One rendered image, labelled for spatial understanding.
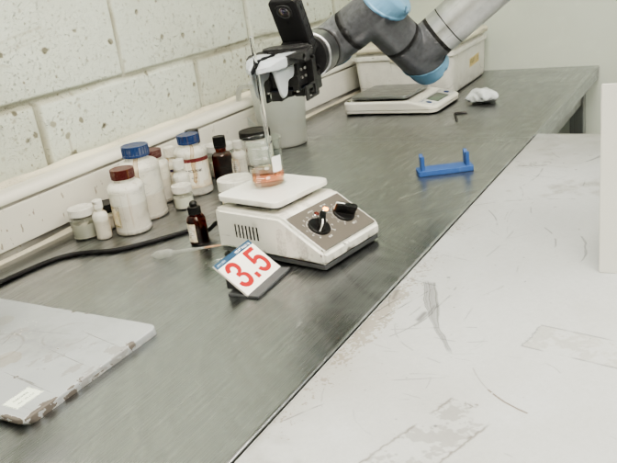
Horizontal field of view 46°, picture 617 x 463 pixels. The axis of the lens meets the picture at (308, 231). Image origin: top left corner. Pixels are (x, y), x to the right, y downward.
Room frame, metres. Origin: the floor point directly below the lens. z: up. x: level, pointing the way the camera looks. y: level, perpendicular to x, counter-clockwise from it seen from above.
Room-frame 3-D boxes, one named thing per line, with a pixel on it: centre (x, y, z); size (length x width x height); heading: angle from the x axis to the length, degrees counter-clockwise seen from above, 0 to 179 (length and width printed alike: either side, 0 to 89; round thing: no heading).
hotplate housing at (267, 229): (1.00, 0.02, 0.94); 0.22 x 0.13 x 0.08; 48
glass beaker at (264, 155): (1.02, 0.05, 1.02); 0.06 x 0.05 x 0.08; 70
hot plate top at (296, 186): (1.01, 0.04, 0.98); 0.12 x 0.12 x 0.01; 48
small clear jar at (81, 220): (1.17, 0.37, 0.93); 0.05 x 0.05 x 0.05
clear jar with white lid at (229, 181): (1.12, 0.11, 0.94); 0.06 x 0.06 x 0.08
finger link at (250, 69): (1.07, 0.04, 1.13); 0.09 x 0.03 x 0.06; 155
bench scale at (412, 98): (1.89, -0.29, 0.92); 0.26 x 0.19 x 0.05; 58
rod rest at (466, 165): (1.26, -0.26, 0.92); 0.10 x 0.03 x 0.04; 88
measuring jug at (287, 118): (1.66, 0.04, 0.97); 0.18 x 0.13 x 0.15; 67
